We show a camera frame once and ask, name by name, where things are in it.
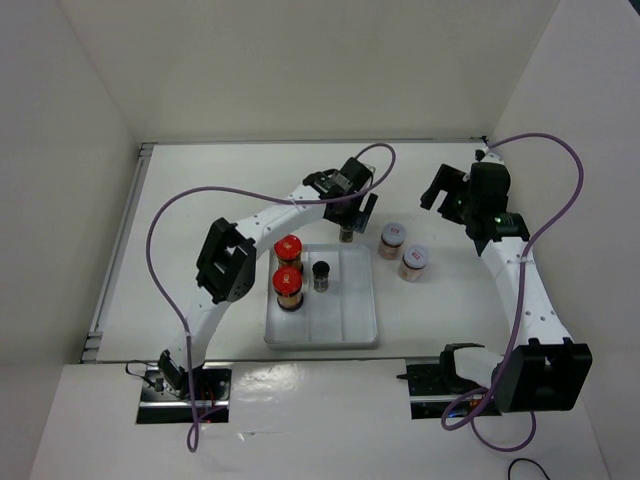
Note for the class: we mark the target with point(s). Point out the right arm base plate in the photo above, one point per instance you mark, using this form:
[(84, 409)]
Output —
[(430, 389)]

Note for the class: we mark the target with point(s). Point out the red lid sauce jar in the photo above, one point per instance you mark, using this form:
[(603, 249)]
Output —
[(287, 284), (288, 251)]

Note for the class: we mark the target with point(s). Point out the black lid pepper bottle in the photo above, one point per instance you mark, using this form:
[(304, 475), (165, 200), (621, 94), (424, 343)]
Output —
[(320, 271), (346, 234)]

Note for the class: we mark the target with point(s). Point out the white lid spice jar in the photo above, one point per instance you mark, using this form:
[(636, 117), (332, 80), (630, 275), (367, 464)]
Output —
[(413, 263), (392, 238)]

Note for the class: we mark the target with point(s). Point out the white divided tray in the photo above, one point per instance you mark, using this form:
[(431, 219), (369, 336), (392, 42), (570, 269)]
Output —
[(341, 318)]

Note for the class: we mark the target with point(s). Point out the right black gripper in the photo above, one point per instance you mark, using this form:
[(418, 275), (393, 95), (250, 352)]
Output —
[(444, 175)]

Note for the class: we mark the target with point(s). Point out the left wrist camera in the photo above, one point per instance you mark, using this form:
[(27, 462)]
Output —
[(329, 184)]

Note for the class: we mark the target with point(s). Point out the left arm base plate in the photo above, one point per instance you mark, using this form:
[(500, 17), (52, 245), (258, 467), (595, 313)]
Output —
[(160, 404)]

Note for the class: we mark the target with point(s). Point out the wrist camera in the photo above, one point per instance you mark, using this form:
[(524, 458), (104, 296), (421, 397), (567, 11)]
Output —
[(329, 184), (485, 155)]

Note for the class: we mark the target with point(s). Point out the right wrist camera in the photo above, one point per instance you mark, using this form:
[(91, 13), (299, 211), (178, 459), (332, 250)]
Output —
[(485, 155)]

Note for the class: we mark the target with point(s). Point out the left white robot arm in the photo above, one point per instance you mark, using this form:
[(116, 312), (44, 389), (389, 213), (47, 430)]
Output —
[(226, 264)]

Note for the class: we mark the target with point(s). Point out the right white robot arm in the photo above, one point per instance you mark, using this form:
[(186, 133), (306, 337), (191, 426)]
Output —
[(545, 369)]

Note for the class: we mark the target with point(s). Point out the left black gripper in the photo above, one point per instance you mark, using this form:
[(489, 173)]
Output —
[(357, 220)]

